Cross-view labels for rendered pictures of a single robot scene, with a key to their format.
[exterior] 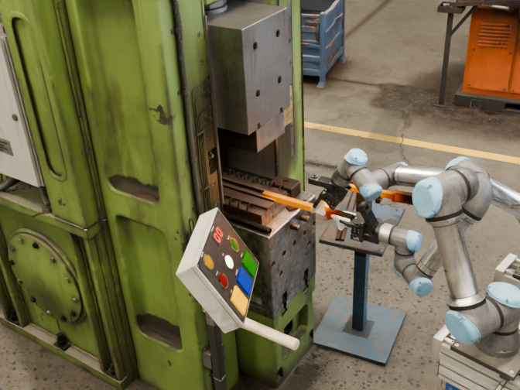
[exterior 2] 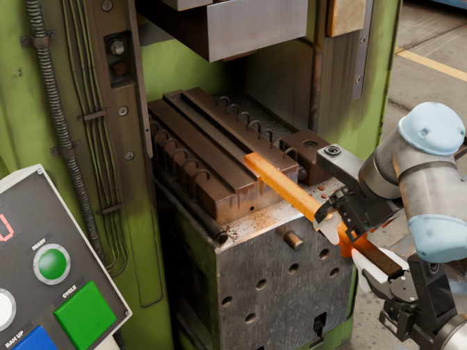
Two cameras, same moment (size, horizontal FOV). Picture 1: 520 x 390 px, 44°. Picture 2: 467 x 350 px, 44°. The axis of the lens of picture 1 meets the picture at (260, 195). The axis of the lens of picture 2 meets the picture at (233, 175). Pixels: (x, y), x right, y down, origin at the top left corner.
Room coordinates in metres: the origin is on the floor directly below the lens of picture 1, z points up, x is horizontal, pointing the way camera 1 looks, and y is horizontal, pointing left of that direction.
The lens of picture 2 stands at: (1.41, -0.38, 1.67)
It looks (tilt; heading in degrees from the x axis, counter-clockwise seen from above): 36 degrees down; 23
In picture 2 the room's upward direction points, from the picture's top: 1 degrees counter-clockwise
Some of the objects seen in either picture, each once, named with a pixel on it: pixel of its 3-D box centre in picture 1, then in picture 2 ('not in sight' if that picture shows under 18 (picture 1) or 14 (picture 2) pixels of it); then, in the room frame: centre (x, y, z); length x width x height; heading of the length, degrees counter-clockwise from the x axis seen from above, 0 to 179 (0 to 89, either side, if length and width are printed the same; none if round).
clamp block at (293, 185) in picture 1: (285, 187); (308, 156); (2.46, -0.11, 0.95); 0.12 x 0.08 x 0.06; 55
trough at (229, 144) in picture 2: (236, 186); (215, 130); (2.42, 0.10, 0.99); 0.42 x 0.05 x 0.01; 55
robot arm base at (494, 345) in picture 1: (497, 331); not in sight; (1.58, -0.77, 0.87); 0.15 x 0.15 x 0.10
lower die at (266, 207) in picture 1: (234, 196); (206, 146); (2.40, 0.11, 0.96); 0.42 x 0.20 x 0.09; 55
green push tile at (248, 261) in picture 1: (248, 264); (85, 316); (1.85, 0.06, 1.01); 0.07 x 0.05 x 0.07; 170
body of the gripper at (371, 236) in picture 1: (367, 229); (423, 314); (2.06, -0.41, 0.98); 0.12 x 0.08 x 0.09; 55
